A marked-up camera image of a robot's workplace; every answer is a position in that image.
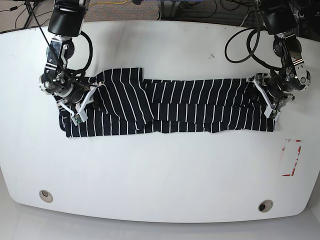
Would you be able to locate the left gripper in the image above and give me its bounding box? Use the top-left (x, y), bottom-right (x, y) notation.
top-left (246, 72), bottom-right (311, 113)

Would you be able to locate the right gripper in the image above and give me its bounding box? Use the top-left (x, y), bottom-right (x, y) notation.
top-left (39, 73), bottom-right (105, 118)

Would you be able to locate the navy white striped t-shirt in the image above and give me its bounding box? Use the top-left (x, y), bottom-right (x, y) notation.
top-left (59, 68), bottom-right (275, 138)

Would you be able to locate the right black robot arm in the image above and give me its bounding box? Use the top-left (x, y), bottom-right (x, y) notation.
top-left (39, 0), bottom-right (104, 125)

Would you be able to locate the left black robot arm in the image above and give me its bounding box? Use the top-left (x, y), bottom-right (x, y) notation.
top-left (246, 0), bottom-right (311, 120)

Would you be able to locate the red tape corner marking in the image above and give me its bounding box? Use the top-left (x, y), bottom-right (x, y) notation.
top-left (279, 139), bottom-right (303, 177)

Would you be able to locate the grey cabinet behind table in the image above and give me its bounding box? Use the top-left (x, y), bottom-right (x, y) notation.
top-left (156, 0), bottom-right (218, 21)

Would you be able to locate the black tripod stand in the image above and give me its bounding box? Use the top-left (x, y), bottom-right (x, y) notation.
top-left (0, 0), bottom-right (40, 31)

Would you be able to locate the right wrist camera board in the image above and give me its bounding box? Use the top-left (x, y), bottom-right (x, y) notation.
top-left (71, 113), bottom-right (88, 126)

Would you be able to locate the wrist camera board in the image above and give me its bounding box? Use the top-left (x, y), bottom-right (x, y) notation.
top-left (264, 108), bottom-right (280, 121)
top-left (71, 113), bottom-right (88, 126)

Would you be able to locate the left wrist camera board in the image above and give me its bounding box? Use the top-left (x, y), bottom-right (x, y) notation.
top-left (264, 108), bottom-right (280, 121)

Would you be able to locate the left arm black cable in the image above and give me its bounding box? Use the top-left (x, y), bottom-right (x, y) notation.
top-left (224, 0), bottom-right (283, 73)

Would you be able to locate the yellow cable on floor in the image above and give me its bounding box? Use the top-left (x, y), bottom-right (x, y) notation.
top-left (89, 0), bottom-right (128, 8)

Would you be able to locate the left table cable grommet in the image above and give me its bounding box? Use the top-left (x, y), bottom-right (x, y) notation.
top-left (39, 190), bottom-right (53, 203)

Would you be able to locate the table cable grommet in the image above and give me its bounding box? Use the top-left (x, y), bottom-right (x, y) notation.
top-left (39, 190), bottom-right (53, 203)
top-left (258, 199), bottom-right (274, 213)

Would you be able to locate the right table cable grommet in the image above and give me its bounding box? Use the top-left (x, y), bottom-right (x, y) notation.
top-left (258, 199), bottom-right (274, 213)

